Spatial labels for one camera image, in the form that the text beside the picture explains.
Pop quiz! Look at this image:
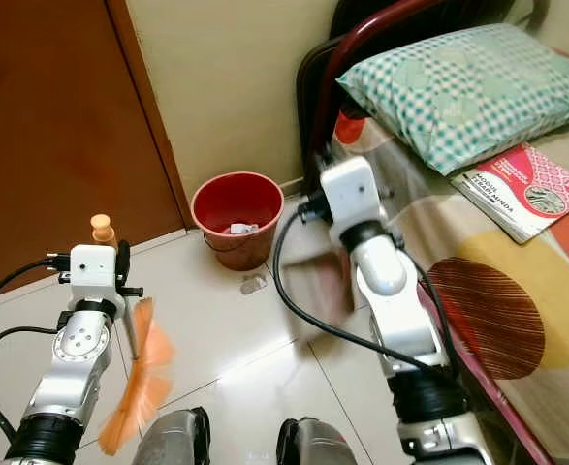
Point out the pink plastic dustpan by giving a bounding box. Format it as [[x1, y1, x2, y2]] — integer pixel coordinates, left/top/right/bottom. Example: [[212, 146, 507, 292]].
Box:
[[288, 208, 359, 346]]

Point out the orange bristle hand broom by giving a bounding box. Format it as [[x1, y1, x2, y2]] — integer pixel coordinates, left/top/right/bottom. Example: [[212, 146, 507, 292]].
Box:
[[90, 213, 176, 457]]

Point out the red plastic bucket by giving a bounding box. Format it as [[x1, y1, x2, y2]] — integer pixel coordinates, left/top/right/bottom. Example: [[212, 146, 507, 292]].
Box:
[[191, 171, 286, 272]]

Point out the crumpled clear plastic wrapper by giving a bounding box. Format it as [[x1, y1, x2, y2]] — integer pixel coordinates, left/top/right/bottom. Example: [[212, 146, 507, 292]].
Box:
[[239, 274, 268, 295]]

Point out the brown wooden door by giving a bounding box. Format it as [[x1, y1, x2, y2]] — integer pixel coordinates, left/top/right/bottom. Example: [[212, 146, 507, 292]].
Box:
[[0, 0, 194, 303]]

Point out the grey left robot leg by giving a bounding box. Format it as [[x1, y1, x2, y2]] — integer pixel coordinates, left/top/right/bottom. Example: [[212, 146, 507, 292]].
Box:
[[132, 406, 213, 465]]

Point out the grey robot leg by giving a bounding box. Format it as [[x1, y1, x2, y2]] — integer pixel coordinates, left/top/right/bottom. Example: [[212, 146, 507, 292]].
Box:
[[275, 417, 360, 465], [132, 406, 213, 465]]

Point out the green checked pillow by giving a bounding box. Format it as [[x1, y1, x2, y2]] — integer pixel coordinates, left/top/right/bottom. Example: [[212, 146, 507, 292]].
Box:
[[336, 22, 569, 177]]

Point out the red and white book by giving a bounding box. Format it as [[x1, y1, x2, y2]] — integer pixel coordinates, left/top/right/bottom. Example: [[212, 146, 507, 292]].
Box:
[[450, 142, 569, 244]]

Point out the patterned bed sheet mattress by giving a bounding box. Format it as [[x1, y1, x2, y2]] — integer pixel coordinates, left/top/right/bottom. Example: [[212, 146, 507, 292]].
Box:
[[326, 108, 569, 465]]

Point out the grey right robot leg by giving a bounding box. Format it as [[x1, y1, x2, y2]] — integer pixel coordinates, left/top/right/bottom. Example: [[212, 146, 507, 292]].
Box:
[[275, 417, 360, 465]]

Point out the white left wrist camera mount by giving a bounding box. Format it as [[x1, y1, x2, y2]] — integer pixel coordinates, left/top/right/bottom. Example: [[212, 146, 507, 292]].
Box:
[[68, 244, 118, 292]]

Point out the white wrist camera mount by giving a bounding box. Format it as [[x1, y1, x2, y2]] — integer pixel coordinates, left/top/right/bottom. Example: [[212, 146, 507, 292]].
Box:
[[68, 244, 118, 292], [319, 155, 383, 243]]

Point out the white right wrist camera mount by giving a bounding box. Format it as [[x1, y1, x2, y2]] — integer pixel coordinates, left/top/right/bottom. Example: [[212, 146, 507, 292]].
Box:
[[319, 155, 383, 243]]

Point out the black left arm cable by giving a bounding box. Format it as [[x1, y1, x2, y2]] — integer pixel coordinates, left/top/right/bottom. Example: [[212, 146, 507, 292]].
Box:
[[0, 252, 74, 447]]

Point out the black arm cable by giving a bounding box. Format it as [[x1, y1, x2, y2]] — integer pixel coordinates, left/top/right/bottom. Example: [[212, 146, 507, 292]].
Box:
[[0, 252, 74, 447], [271, 199, 459, 374]]

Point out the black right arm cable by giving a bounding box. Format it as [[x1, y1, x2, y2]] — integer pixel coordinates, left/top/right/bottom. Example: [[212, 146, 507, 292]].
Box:
[[271, 199, 459, 374]]

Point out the maroon metal bed frame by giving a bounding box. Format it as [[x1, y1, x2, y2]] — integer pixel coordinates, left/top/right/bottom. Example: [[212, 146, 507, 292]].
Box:
[[297, 0, 549, 200]]

